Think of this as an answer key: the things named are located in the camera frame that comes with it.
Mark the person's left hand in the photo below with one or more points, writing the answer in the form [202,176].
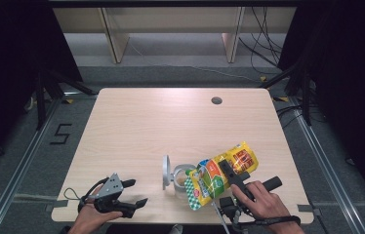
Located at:
[88,221]

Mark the clear jar of grains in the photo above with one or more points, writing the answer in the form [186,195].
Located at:
[180,179]

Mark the person's light shoe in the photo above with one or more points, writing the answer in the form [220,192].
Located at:
[176,230]

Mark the yellow pouch with green cap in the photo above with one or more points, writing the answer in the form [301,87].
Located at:
[210,182]

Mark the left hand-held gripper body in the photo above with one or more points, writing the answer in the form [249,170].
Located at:
[109,188]

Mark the metal floor rail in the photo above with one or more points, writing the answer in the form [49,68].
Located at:
[327,169]
[21,169]

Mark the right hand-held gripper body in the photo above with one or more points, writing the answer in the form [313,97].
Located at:
[227,204]

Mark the clear jar with grey lid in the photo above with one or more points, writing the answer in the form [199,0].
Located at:
[166,172]

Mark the yellow tape piece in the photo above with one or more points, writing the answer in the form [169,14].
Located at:
[280,99]
[263,78]
[69,101]

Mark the round grey table grommet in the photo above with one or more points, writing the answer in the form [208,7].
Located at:
[216,100]

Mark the dark curtain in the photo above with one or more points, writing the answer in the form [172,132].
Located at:
[8,65]
[349,81]

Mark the black metal stand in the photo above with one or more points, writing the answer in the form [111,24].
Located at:
[40,104]
[306,97]

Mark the person's right hand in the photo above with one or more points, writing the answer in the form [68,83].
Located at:
[266,204]

